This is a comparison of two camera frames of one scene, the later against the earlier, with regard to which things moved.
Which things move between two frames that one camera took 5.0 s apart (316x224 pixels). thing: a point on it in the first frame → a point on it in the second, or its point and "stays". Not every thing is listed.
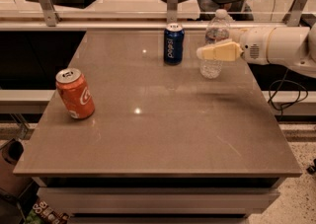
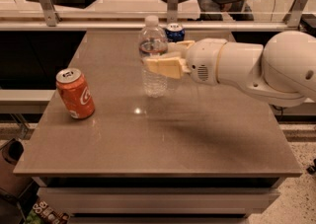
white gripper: [254, 45] → [203, 59]
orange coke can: [75, 93] stays
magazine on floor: [43, 213] stays
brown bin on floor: [11, 153] stays
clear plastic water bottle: [217, 31] → [153, 50]
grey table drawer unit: [158, 199] stays
